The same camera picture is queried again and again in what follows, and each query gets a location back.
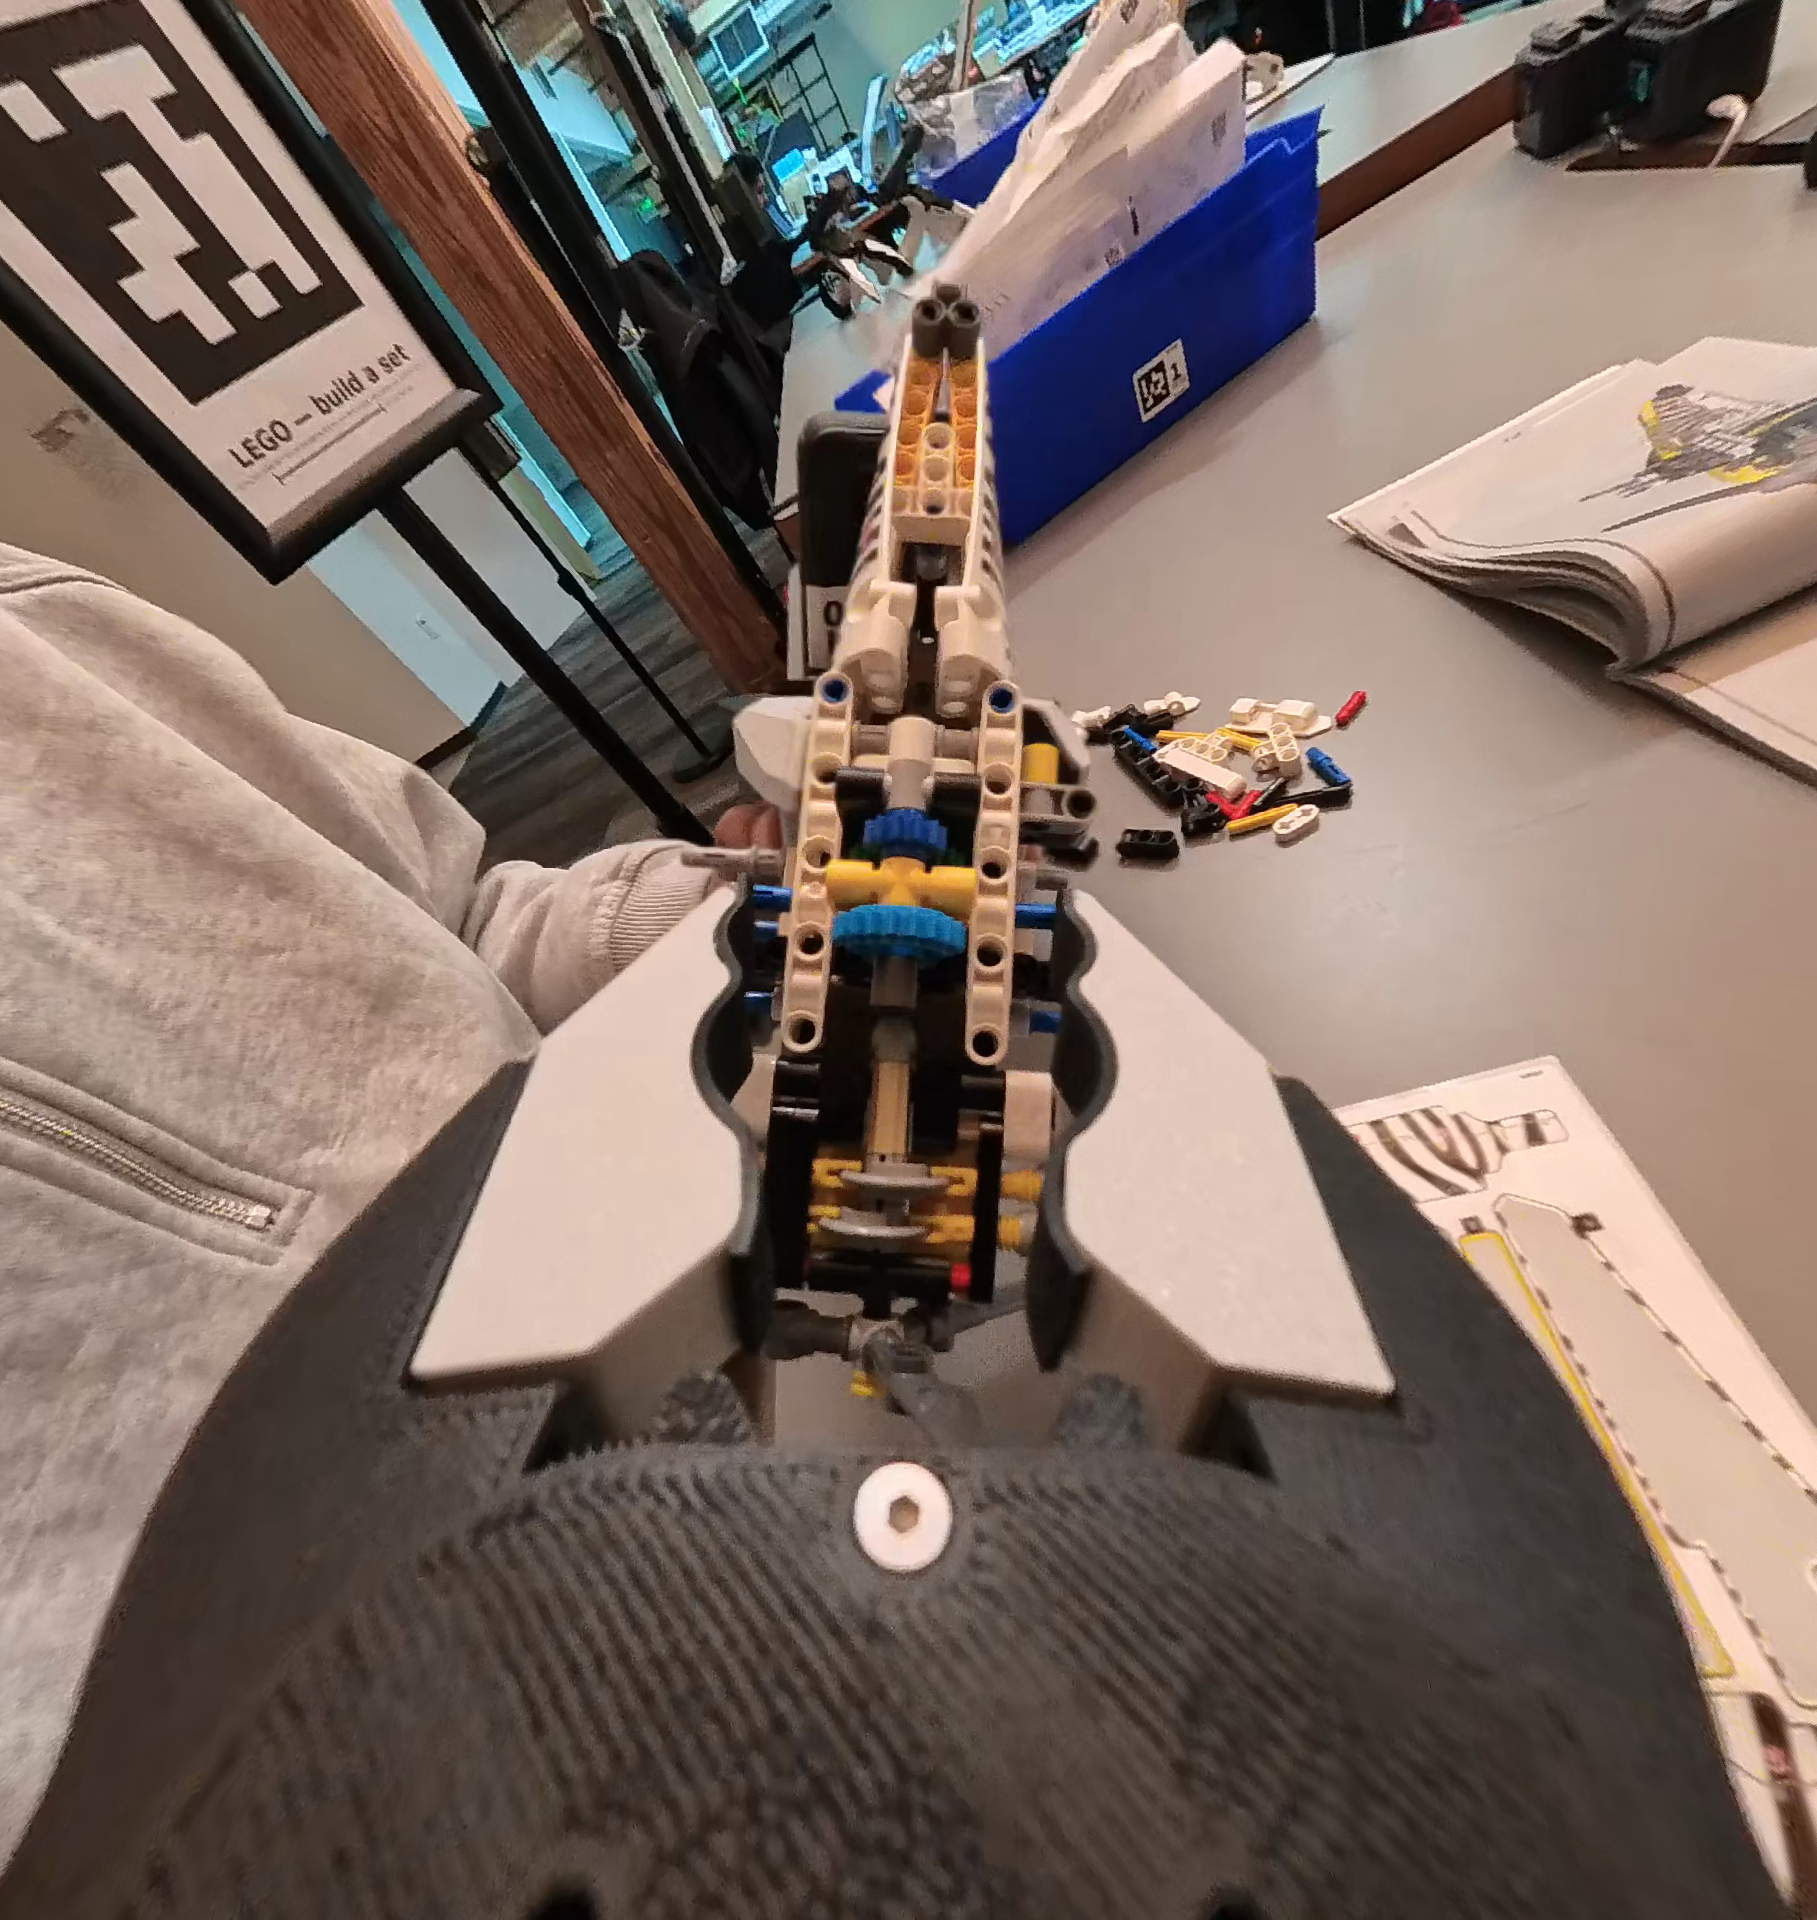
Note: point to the person's left forearm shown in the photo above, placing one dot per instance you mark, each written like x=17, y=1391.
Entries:
x=593, y=915

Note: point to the marker sign on black stand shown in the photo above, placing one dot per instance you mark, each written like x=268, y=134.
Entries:
x=142, y=195

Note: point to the person's grey sweatshirt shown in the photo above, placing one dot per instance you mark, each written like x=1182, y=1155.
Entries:
x=173, y=901

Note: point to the pile of lego pieces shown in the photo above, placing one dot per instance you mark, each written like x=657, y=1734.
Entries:
x=1223, y=750

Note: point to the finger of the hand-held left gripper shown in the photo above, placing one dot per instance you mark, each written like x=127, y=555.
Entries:
x=771, y=750

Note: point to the open lego instruction booklet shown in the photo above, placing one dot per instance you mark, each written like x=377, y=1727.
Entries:
x=1628, y=527

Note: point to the wooden post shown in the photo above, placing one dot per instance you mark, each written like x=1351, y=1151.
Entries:
x=442, y=225

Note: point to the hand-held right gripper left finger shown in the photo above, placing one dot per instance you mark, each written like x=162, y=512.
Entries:
x=593, y=1200

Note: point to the black battery charger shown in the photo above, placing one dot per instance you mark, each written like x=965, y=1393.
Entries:
x=1569, y=83
x=1702, y=59

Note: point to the blue plastic bin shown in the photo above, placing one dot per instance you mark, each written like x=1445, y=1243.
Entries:
x=1148, y=299

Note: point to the zebra sticker sheet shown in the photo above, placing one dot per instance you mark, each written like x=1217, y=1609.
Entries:
x=1598, y=1350

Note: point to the zebra striped lego helicopter model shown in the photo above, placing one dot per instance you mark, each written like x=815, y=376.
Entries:
x=908, y=901

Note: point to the person's left hand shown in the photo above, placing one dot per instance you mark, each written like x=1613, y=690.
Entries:
x=747, y=832

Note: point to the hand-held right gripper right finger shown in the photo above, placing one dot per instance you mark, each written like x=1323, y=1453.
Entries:
x=1223, y=1230

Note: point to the clear lego parts bags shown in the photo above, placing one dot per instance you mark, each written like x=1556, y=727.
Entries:
x=1104, y=181

